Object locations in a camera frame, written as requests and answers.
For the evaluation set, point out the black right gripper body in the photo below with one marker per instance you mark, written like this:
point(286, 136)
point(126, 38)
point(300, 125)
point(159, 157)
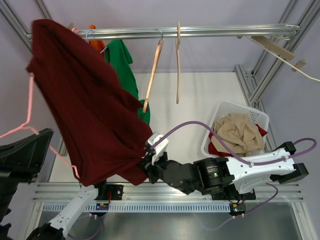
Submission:
point(154, 172)

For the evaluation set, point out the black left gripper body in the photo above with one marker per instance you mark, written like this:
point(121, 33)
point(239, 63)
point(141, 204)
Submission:
point(11, 173)

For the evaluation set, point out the pink wire hanger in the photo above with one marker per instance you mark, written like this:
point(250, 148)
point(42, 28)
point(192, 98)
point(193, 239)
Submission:
point(25, 125)

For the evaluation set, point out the dark maroon t shirt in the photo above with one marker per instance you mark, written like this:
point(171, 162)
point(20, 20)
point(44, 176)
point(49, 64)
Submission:
point(97, 118)

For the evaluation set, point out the beige t shirt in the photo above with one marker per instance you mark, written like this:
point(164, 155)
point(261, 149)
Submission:
point(240, 134)

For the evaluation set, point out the green t shirt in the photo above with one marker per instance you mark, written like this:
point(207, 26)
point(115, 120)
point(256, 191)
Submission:
point(119, 57)

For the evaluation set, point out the wooden hanger with metal hook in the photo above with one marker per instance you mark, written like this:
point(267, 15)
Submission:
point(153, 70)

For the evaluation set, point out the blue wire hanger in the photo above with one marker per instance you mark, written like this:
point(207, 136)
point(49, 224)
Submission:
point(89, 36)

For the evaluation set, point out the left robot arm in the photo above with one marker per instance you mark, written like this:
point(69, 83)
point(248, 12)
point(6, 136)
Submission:
point(58, 228)

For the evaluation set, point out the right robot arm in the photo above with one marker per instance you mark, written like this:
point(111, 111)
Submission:
point(228, 175)

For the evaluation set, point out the orange t shirt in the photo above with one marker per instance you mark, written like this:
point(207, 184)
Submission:
point(99, 45)

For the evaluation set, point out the pink plastic hanger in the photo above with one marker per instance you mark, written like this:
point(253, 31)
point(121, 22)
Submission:
point(75, 30)

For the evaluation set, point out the wooden clip hanger right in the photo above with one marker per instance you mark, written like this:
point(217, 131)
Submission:
point(281, 54)

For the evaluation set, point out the white plastic laundry basket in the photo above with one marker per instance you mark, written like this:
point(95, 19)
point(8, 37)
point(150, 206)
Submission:
point(226, 107)

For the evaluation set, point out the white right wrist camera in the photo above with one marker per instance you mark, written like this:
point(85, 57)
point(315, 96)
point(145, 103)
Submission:
point(156, 145)

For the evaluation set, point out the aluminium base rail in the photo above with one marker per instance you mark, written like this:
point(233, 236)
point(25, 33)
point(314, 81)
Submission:
point(147, 192)

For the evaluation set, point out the white slotted cable duct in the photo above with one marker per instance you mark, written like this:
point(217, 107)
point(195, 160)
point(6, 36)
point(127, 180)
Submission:
point(158, 207)

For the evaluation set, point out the aluminium frame posts left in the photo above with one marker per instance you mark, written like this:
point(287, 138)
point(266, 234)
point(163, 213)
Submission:
point(17, 24)

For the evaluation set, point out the aluminium frame posts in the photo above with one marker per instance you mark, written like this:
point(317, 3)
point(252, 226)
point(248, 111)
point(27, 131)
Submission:
point(254, 82)
point(17, 24)

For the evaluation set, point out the metal clothes rail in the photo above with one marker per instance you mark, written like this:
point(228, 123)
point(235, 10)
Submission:
point(274, 30)

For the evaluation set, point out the aluminium frame posts right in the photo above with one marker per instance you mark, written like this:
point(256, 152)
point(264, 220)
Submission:
point(254, 82)

